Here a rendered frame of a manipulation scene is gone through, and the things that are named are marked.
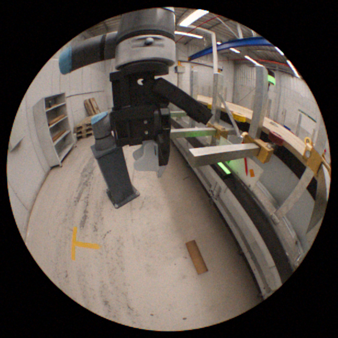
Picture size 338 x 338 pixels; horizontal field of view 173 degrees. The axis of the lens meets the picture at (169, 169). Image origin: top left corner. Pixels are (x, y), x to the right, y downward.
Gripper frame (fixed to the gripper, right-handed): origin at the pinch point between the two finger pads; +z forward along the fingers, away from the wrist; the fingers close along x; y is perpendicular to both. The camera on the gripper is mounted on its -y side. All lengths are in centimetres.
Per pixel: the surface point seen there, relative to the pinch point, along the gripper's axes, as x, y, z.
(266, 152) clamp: 4.3, -31.4, -3.4
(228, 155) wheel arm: 1.5, -16.1, -2.4
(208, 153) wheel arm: 1.4, -9.8, -3.4
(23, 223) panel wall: -19, 230, 72
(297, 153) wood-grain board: 12, -52, -6
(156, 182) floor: -80, -10, 83
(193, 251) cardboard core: 8, -18, 75
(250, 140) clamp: -3.4, -31.4, -3.3
